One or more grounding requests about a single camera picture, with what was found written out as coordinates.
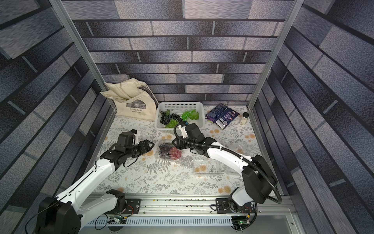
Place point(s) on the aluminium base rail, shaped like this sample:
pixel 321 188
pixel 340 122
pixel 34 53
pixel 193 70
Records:
pixel 199 210

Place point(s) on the green grape bunch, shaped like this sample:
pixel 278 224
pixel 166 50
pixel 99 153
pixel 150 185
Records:
pixel 190 115
pixel 172 123

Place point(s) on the beige canvas tote bag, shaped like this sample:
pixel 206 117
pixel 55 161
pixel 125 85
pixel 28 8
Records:
pixel 133 99

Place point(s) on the black grape bunch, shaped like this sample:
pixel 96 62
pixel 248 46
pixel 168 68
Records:
pixel 167 116

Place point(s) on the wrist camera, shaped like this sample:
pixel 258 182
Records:
pixel 134 137
pixel 183 131

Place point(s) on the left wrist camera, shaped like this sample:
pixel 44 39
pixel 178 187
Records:
pixel 134 137

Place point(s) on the dark blue snack bag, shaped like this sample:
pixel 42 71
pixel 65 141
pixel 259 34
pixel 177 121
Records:
pixel 221 115

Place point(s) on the red grape bunch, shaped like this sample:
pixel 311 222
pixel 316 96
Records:
pixel 175 154

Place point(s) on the green grape bunch front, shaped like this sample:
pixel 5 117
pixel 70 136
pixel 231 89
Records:
pixel 172 123

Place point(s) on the white plastic basket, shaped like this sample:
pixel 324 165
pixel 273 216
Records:
pixel 179 108

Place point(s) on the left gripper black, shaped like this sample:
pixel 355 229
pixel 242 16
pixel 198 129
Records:
pixel 146 147

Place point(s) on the green grape bunch right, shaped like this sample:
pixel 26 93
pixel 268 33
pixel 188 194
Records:
pixel 190 115

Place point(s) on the aluminium frame post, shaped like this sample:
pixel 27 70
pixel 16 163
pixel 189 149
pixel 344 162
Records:
pixel 78 41
pixel 295 8

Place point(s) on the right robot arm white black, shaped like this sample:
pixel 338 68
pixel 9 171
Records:
pixel 259 182

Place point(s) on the floral tablecloth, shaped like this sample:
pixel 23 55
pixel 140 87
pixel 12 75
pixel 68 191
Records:
pixel 148 175

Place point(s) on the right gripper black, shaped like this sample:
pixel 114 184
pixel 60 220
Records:
pixel 179 143

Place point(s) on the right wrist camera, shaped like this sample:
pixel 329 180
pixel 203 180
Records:
pixel 183 131

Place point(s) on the right aluminium frame post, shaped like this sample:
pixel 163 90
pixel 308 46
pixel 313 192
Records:
pixel 295 8

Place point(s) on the clear clamshell container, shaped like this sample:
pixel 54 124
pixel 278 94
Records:
pixel 204 166
pixel 167 158

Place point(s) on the dark purple grape bunch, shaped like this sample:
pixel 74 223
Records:
pixel 164 149

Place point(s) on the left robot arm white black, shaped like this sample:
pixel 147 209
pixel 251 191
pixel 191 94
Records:
pixel 66 214

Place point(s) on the left aluminium frame post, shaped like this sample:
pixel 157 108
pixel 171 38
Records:
pixel 78 41

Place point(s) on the small black-capped bottle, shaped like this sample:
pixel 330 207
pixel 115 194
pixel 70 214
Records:
pixel 244 118

